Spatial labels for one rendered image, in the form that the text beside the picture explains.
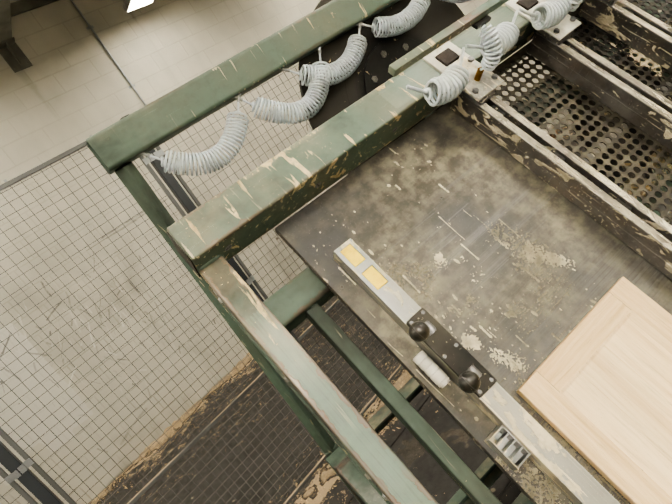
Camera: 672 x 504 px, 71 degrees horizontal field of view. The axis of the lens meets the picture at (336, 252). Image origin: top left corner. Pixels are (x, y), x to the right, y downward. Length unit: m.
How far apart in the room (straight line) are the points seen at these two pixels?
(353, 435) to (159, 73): 5.39
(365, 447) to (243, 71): 1.09
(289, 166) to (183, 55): 5.13
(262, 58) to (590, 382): 1.21
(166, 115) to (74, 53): 4.47
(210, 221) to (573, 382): 0.81
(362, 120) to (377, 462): 0.75
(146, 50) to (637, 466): 5.74
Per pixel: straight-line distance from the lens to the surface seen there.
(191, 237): 1.02
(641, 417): 1.14
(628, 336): 1.18
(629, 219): 1.25
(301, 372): 0.94
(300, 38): 1.61
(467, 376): 0.87
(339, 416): 0.93
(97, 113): 5.69
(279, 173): 1.08
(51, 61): 5.83
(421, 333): 0.87
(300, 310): 1.07
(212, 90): 1.48
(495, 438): 1.02
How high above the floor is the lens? 1.95
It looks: 15 degrees down
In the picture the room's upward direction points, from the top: 33 degrees counter-clockwise
